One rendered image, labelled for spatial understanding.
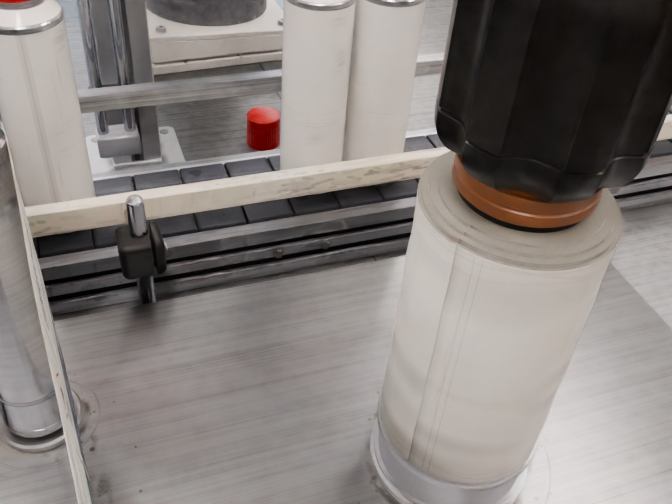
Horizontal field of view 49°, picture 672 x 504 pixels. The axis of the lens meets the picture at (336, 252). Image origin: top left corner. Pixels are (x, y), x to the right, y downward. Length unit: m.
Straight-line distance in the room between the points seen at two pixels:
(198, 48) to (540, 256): 0.66
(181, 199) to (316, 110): 0.12
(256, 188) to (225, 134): 0.22
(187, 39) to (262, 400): 0.52
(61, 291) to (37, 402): 0.17
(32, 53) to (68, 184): 0.10
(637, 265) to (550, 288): 0.41
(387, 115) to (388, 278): 0.13
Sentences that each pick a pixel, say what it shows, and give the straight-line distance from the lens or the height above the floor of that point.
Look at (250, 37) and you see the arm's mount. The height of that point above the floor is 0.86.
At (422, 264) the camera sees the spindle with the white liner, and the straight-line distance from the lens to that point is 0.31.
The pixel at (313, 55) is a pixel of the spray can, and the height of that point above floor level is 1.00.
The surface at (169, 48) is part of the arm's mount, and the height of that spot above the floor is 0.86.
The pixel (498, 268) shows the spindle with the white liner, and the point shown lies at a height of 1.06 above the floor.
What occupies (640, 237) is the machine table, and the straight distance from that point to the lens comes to 0.73.
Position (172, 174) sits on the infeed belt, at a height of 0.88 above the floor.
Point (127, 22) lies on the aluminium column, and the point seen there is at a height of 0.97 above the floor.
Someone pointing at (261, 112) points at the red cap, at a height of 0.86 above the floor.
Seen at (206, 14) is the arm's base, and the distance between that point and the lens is 0.90.
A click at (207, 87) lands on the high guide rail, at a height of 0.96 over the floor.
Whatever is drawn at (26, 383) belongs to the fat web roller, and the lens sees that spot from 0.41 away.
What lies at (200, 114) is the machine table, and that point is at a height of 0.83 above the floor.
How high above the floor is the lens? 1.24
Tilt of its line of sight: 40 degrees down
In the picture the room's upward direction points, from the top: 5 degrees clockwise
